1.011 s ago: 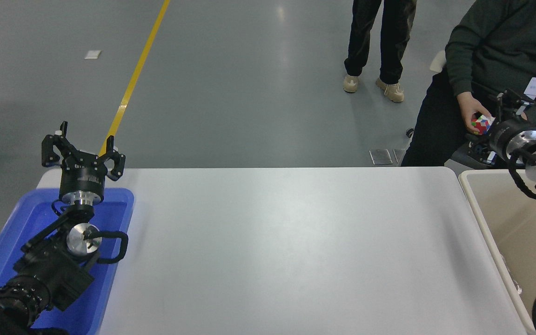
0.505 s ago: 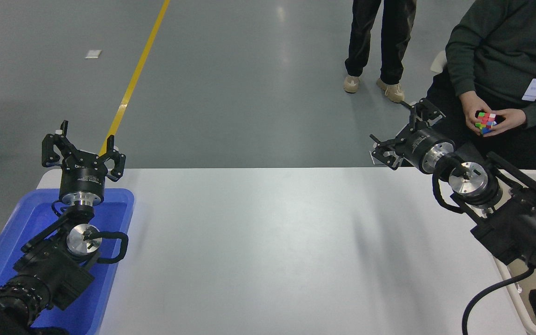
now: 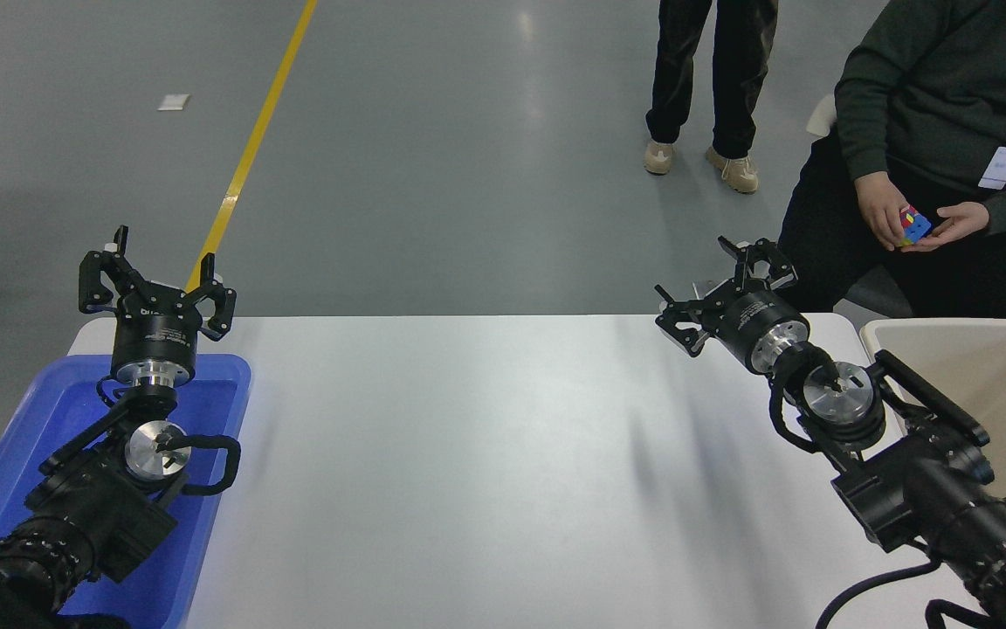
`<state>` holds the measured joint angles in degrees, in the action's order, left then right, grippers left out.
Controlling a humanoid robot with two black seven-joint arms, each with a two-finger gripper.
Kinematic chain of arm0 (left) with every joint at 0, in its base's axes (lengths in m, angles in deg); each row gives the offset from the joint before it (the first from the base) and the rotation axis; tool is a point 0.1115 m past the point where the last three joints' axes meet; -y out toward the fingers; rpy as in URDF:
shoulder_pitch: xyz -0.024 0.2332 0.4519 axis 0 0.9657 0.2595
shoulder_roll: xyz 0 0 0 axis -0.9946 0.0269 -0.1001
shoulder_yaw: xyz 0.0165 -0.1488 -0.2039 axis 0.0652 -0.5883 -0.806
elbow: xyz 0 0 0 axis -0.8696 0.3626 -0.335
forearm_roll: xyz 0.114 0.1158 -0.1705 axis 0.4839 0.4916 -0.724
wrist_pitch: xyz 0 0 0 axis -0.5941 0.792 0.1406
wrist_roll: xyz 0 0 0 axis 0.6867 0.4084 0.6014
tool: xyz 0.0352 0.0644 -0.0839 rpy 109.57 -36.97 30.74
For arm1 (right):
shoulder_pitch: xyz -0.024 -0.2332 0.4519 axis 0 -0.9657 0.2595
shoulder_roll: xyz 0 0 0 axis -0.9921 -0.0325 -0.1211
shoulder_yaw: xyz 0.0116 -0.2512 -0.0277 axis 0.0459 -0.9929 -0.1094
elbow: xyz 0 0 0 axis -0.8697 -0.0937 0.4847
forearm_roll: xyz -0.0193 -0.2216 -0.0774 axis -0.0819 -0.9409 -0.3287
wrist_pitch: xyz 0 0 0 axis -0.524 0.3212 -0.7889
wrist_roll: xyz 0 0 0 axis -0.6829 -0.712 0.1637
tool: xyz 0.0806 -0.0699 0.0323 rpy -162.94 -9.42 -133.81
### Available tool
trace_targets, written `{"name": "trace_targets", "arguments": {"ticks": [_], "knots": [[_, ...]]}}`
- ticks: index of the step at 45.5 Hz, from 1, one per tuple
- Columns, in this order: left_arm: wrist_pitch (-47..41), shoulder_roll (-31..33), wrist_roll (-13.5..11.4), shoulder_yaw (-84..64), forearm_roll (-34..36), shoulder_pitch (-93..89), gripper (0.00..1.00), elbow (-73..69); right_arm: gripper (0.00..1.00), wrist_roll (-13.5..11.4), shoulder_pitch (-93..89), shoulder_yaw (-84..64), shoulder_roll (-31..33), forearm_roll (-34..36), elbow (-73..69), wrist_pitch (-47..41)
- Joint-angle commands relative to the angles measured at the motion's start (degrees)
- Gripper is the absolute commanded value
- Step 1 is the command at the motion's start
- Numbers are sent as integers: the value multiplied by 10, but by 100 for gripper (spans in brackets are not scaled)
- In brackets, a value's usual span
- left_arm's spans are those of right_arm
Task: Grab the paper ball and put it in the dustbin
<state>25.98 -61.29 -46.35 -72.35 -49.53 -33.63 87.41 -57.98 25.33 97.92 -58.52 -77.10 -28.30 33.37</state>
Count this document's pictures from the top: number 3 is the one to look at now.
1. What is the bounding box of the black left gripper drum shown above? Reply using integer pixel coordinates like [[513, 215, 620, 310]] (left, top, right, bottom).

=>
[[111, 284, 205, 369]]

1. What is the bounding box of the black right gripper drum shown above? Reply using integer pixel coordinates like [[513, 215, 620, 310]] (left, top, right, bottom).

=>
[[699, 290, 802, 369]]

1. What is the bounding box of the colourful puzzle cube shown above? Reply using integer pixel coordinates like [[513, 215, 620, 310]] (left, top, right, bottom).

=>
[[898, 205, 934, 249]]

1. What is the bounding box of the person's right hand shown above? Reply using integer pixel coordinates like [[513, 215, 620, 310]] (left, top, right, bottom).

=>
[[854, 170, 913, 252]]

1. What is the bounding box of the person's left hand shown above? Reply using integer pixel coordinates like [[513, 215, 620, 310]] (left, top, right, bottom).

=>
[[903, 202, 991, 254]]

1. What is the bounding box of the blue plastic tray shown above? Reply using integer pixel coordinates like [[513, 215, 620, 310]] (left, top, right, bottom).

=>
[[0, 352, 252, 629]]

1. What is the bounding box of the person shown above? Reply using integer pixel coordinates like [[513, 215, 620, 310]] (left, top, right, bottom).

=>
[[643, 0, 780, 196], [775, 0, 1006, 321]]

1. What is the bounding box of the large pale bin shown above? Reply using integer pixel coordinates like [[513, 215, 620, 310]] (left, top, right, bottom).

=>
[[858, 317, 1006, 538]]

